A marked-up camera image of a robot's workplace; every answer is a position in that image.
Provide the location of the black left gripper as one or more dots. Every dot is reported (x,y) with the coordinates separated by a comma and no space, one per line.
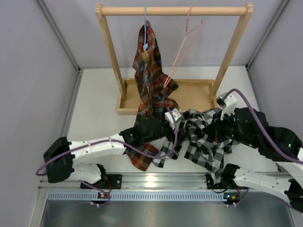
(171,137)

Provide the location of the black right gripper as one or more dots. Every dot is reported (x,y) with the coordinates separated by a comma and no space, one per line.
(214,129)

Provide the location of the black white checkered shirt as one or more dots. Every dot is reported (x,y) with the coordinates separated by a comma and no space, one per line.
(202,149)

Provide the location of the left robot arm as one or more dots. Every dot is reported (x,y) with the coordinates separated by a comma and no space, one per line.
(71,160)

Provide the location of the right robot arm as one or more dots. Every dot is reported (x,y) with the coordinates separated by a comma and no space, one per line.
(249,127)

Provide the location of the brown red plaid shirt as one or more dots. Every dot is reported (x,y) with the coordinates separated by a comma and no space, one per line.
(154,97)

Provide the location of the wooden clothes rack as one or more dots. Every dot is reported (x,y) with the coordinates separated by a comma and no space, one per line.
(199,94)

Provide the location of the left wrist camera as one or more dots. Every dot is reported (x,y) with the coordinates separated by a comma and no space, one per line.
(174,116)

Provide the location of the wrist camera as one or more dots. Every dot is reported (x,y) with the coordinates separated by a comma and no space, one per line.
(228,104)
(174,116)

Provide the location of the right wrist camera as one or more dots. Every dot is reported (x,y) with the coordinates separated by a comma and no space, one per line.
(228,104)

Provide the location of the aluminium mounting rail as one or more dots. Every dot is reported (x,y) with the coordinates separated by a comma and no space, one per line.
(151,182)

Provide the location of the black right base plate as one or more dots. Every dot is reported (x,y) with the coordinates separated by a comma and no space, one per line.
(221,186)

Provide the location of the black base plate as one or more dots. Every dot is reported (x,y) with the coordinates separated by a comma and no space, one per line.
(111,181)
(221,186)

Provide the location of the grey slotted cable duct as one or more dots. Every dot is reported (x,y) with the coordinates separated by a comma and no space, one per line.
(138,196)

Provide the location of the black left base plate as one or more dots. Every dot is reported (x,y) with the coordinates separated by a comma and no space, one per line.
(111,181)

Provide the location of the blue wire hanger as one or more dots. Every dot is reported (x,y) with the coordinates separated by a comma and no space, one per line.
(145,45)

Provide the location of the pink wire hanger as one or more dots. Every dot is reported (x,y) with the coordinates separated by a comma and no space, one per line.
(176,64)

